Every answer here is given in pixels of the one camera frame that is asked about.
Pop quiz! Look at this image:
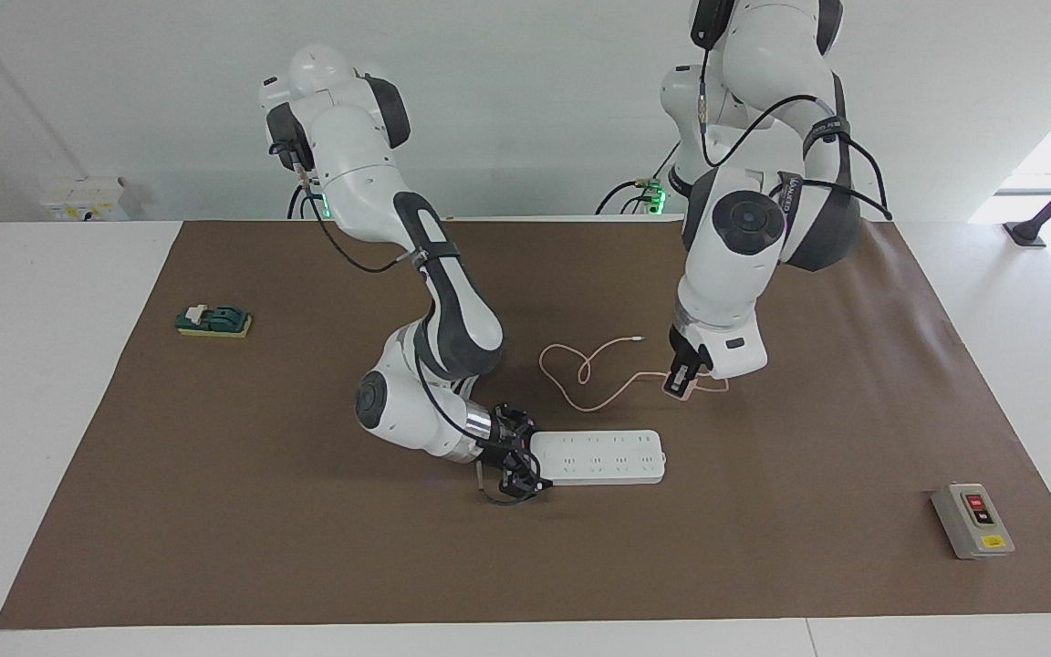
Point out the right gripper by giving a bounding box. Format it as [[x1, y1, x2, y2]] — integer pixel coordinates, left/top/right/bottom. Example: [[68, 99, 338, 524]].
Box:
[[484, 403, 552, 501]]

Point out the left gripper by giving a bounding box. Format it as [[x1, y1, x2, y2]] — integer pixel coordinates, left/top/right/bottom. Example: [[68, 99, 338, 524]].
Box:
[[669, 325, 713, 377]]

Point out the white power strip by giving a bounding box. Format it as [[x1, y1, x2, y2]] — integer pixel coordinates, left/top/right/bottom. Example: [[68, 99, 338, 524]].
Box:
[[530, 429, 668, 486]]

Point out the grey push button box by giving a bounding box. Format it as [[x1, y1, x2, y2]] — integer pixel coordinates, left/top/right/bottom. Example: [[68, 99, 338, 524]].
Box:
[[931, 482, 1016, 560]]

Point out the pink charging cable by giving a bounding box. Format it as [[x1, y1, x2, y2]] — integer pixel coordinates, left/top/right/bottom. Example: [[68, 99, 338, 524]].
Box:
[[538, 335, 730, 412]]

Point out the black cable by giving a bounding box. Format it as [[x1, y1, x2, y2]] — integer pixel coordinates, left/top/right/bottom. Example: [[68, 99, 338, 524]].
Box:
[[286, 169, 552, 507], [594, 141, 682, 216], [697, 46, 893, 223]]

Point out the green switch on yellow base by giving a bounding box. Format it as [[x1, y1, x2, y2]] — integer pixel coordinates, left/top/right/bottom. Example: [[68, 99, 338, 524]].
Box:
[[175, 304, 254, 339]]

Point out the white wall socket box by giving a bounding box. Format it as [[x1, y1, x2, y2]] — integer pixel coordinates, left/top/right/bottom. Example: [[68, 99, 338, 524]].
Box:
[[41, 177, 146, 223]]

